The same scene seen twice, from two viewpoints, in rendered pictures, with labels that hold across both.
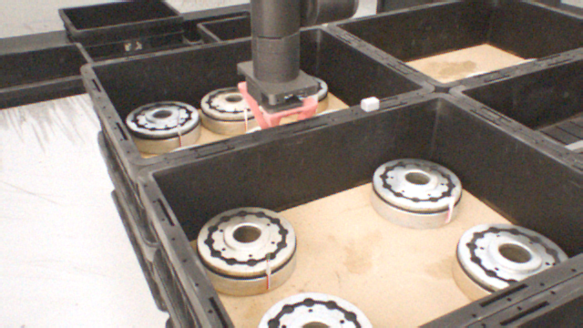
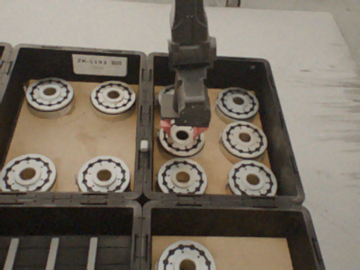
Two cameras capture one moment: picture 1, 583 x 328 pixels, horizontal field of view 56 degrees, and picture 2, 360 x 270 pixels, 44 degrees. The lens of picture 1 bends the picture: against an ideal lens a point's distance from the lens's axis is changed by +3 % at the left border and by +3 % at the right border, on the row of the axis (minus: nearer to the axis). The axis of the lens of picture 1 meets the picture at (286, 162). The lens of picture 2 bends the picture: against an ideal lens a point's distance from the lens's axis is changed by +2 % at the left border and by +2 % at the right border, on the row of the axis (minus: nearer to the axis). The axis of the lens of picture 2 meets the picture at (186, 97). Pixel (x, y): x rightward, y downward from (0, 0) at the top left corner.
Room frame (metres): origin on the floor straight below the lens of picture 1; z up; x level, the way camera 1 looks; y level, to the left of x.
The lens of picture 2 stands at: (0.80, -0.56, 1.61)
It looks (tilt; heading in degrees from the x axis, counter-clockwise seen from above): 46 degrees down; 108
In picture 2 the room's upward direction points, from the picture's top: 10 degrees clockwise
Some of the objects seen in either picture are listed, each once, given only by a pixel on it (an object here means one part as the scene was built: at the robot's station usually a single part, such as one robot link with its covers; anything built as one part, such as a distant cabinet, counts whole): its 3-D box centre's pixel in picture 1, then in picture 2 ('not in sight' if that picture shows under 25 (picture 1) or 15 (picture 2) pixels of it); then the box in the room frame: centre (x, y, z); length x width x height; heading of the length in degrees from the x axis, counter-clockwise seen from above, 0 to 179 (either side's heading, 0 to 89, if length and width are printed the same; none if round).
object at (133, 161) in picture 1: (252, 86); (215, 120); (0.67, 0.05, 0.92); 0.40 x 0.30 x 0.02; 118
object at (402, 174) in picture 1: (416, 179); (104, 176); (0.52, -0.16, 0.86); 0.05 x 0.05 x 0.01
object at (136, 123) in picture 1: (162, 117); (238, 103); (0.68, 0.18, 0.86); 0.10 x 0.10 x 0.01
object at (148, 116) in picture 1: (162, 115); (238, 101); (0.68, 0.18, 0.86); 0.05 x 0.05 x 0.01
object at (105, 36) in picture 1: (130, 67); not in sight; (2.03, 0.63, 0.37); 0.40 x 0.30 x 0.45; 119
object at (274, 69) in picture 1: (275, 59); (187, 99); (0.61, 0.01, 0.98); 0.10 x 0.07 x 0.07; 27
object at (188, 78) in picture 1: (253, 118); (211, 135); (0.67, 0.05, 0.87); 0.40 x 0.30 x 0.11; 118
